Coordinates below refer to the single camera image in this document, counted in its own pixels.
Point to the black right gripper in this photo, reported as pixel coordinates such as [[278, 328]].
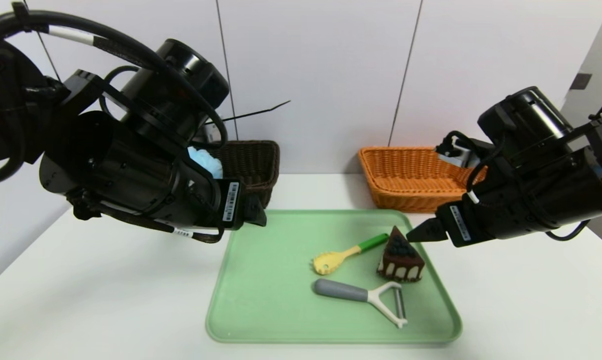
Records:
[[456, 223]]

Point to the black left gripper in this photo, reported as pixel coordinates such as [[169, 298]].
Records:
[[232, 202]]

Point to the chocolate blueberry cake slice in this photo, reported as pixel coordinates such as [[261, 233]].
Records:
[[399, 262]]

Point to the light blue bath loofah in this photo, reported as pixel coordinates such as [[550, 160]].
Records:
[[208, 162]]

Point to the yellow green pasta spoon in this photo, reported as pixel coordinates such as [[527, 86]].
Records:
[[328, 261]]

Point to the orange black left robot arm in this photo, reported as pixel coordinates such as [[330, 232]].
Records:
[[131, 170]]

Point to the dark brown wicker basket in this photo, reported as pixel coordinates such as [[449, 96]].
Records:
[[253, 165]]

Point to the orange wicker basket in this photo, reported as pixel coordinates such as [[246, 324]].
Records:
[[405, 185]]

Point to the light green plastic tray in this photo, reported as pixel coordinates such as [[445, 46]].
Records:
[[281, 305]]

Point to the black zip tie tail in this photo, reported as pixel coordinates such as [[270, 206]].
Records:
[[261, 111]]

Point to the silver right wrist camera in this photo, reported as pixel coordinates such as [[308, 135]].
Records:
[[458, 152]]

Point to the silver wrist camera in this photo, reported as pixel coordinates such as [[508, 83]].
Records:
[[210, 134], [458, 152]]

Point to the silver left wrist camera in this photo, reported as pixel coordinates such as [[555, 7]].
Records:
[[210, 134]]

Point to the dark wall fixture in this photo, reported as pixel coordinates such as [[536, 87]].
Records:
[[580, 81]]

